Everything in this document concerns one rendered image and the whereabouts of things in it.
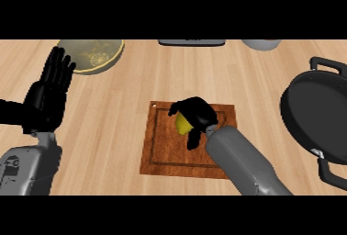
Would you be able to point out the brown wooden cutting board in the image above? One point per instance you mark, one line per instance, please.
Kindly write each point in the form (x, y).
(173, 153)

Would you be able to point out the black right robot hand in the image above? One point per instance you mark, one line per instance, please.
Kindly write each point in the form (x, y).
(198, 111)

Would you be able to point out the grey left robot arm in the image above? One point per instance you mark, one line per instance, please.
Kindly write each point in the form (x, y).
(30, 170)

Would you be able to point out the pale grey round container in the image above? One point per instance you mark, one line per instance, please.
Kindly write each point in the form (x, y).
(261, 44)

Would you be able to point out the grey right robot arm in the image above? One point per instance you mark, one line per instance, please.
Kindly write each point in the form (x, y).
(245, 162)

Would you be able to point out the yellow lemon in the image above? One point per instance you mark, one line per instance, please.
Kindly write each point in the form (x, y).
(182, 125)

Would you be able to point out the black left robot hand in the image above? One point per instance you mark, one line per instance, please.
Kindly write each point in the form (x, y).
(44, 101)

